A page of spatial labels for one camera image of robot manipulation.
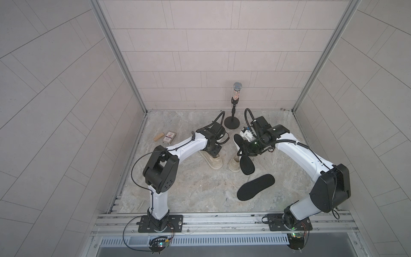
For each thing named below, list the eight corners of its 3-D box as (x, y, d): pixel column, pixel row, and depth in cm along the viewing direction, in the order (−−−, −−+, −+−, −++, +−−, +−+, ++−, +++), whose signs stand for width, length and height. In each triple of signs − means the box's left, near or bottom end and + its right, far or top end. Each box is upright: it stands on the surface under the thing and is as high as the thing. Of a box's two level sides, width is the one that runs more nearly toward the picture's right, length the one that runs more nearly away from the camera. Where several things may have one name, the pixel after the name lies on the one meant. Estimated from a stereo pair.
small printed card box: (162, 142, 101) (161, 140, 99) (168, 132, 106) (167, 130, 104) (171, 144, 100) (170, 142, 98) (176, 134, 105) (175, 133, 103)
